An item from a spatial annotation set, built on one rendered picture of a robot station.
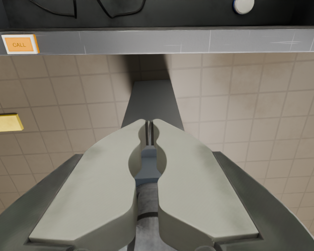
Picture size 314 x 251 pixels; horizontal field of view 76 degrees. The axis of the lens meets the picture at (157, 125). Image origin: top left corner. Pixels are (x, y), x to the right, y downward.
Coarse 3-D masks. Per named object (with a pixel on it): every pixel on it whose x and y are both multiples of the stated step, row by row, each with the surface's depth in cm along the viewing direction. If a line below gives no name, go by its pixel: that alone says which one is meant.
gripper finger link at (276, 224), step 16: (224, 160) 8; (240, 176) 7; (240, 192) 7; (256, 192) 7; (256, 208) 6; (272, 208) 6; (288, 208) 6; (256, 224) 6; (272, 224) 6; (288, 224) 6; (240, 240) 5; (256, 240) 5; (272, 240) 5; (288, 240) 5; (304, 240) 5
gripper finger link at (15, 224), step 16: (48, 176) 8; (64, 176) 8; (32, 192) 7; (48, 192) 7; (16, 208) 6; (32, 208) 6; (0, 224) 6; (16, 224) 6; (32, 224) 6; (0, 240) 5; (16, 240) 5
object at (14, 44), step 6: (6, 42) 34; (12, 42) 34; (18, 42) 34; (24, 42) 34; (30, 42) 34; (36, 42) 35; (12, 48) 34; (18, 48) 34; (24, 48) 34; (30, 48) 34
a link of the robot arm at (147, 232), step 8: (144, 224) 48; (152, 224) 47; (136, 232) 44; (144, 232) 45; (152, 232) 45; (136, 240) 42; (144, 240) 43; (152, 240) 44; (160, 240) 44; (128, 248) 41; (136, 248) 41; (144, 248) 42; (152, 248) 42; (160, 248) 43; (168, 248) 43
